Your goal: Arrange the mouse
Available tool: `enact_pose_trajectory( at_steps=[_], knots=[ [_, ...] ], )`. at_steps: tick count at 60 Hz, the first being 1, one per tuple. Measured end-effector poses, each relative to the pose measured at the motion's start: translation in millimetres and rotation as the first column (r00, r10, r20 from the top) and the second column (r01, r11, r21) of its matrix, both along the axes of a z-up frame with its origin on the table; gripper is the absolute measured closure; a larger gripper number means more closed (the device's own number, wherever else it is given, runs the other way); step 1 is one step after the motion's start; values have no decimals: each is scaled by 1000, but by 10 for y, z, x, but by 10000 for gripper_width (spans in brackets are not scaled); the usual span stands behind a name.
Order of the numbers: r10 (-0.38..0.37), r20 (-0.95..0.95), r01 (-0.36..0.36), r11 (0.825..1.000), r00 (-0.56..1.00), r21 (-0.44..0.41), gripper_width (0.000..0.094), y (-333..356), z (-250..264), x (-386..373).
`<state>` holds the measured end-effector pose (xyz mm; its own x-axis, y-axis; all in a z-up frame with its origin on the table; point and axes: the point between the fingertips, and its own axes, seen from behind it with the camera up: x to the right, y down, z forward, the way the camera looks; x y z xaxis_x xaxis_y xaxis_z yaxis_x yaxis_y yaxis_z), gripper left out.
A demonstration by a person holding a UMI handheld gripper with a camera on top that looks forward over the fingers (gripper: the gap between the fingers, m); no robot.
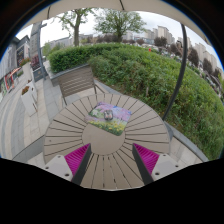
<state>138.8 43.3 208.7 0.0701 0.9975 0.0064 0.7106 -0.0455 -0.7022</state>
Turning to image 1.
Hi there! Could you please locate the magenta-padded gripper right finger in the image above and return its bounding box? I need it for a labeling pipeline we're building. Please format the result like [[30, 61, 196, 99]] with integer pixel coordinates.
[[132, 143, 184, 186]]

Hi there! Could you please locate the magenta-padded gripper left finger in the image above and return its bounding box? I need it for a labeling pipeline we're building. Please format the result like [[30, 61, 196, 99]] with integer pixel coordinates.
[[41, 143, 92, 186]]

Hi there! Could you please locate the flower print mouse pad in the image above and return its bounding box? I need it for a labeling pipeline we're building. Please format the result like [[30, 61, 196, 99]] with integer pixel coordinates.
[[84, 101, 133, 137]]

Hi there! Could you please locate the white planter box with flowers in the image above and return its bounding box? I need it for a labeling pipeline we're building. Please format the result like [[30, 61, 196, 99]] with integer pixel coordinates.
[[20, 84, 39, 118], [19, 58, 33, 82]]

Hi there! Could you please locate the brown slatted outdoor chair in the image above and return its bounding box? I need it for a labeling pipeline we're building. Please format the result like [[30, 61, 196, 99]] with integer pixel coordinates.
[[57, 64, 106, 106]]

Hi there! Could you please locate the dark curved umbrella pole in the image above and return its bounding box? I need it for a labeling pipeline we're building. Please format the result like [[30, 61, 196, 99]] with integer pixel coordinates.
[[161, 23, 190, 122]]

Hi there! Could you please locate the tall grey sign pillar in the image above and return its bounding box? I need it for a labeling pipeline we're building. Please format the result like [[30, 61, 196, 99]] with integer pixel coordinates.
[[28, 21, 49, 83]]

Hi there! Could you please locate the thin-crowned tree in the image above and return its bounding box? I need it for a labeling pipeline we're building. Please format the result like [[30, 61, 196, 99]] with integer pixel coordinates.
[[53, 7, 98, 48]]

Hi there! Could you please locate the dense round-crowned tree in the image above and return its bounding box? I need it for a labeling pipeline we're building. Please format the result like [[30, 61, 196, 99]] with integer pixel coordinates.
[[93, 8, 148, 44]]

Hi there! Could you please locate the beige umbrella canopy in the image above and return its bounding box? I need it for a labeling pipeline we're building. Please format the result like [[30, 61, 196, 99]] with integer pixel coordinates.
[[19, 0, 208, 33]]

